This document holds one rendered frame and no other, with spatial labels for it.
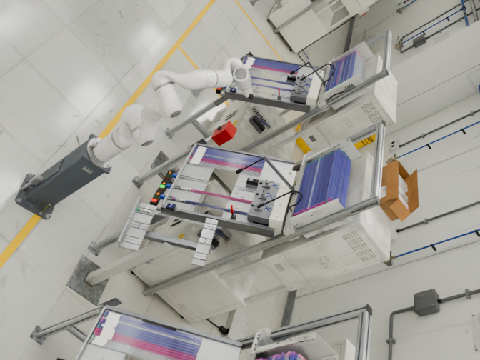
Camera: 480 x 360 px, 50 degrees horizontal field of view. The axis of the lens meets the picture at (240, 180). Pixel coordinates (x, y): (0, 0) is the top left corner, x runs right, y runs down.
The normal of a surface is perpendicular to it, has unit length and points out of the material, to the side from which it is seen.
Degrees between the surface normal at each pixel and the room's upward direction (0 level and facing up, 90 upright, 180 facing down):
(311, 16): 90
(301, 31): 90
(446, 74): 90
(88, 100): 0
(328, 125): 90
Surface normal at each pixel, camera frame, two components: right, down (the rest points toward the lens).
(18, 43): 0.74, -0.38
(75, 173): -0.09, 0.76
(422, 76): -0.25, 0.62
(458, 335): -0.62, -0.69
